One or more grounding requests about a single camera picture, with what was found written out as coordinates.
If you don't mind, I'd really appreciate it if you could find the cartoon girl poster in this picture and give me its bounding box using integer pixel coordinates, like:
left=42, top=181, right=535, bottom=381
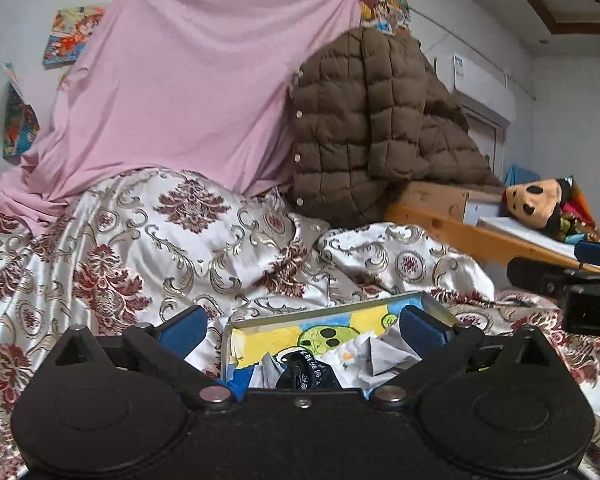
left=42, top=4, right=106, bottom=67

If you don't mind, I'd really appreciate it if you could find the brown quilted jacket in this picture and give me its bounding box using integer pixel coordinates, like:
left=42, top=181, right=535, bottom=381
left=290, top=27, right=502, bottom=228

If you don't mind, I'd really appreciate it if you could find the floral satin bedspread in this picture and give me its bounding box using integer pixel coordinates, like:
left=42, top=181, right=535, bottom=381
left=0, top=169, right=600, bottom=479

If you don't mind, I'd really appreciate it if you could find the white air conditioner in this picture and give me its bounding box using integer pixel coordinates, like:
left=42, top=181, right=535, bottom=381
left=435, top=54, right=516, bottom=129

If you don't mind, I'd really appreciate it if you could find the cartoon poster right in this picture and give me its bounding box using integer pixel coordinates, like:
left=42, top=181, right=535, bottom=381
left=358, top=0, right=411, bottom=36

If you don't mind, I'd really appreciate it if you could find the colourful kite poster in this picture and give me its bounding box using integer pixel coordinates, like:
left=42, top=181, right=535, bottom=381
left=1, top=63, right=39, bottom=159

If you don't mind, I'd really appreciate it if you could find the black fabric pouch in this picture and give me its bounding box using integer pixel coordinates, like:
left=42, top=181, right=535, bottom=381
left=276, top=349, right=341, bottom=391

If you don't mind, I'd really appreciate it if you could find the grey blue cloth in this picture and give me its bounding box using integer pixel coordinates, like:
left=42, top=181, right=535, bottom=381
left=249, top=328, right=420, bottom=394

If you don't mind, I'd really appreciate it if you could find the plush doll head toy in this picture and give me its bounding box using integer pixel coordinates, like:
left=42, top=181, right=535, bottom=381
left=502, top=176, right=600, bottom=244

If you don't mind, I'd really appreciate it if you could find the metal tray with frog picture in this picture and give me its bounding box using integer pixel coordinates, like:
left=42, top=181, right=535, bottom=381
left=221, top=292, right=449, bottom=398

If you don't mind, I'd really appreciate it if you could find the pink hanging sheet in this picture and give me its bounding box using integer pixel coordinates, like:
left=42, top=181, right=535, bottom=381
left=0, top=0, right=361, bottom=233

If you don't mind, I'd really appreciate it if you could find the wooden bed frame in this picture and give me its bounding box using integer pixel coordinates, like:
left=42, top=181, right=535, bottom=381
left=385, top=205, right=600, bottom=272

